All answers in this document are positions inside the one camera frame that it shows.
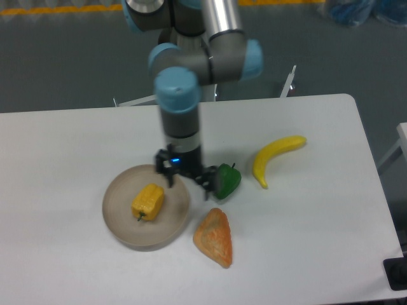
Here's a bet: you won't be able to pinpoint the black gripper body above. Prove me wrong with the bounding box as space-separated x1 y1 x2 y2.
165 144 204 179

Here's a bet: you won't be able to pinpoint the blue plastic bags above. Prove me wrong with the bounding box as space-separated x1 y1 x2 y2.
323 0 406 27

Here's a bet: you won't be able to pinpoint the white metal frame bar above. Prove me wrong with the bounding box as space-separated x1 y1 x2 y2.
280 65 296 98

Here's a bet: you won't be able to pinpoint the green bell pepper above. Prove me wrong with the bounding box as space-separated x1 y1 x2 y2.
214 163 242 200

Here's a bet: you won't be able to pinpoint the yellow banana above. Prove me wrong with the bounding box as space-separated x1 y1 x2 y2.
252 135 307 189

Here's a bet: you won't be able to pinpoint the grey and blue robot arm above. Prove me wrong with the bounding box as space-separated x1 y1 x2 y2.
122 1 264 200

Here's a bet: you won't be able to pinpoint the yellow bell pepper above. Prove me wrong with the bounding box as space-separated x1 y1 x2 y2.
131 184 165 221

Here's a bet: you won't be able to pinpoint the white frame at right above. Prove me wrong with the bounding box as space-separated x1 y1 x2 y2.
376 122 406 175

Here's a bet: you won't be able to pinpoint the beige round plate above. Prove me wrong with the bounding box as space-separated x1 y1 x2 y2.
102 165 190 251

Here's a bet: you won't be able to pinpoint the orange triangular pastry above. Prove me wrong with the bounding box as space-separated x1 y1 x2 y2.
193 208 233 269

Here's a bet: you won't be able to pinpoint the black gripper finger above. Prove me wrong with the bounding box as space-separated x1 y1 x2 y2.
155 146 176 188
194 166 219 200

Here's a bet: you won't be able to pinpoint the black device at table edge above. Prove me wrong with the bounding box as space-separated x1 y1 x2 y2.
383 257 407 291

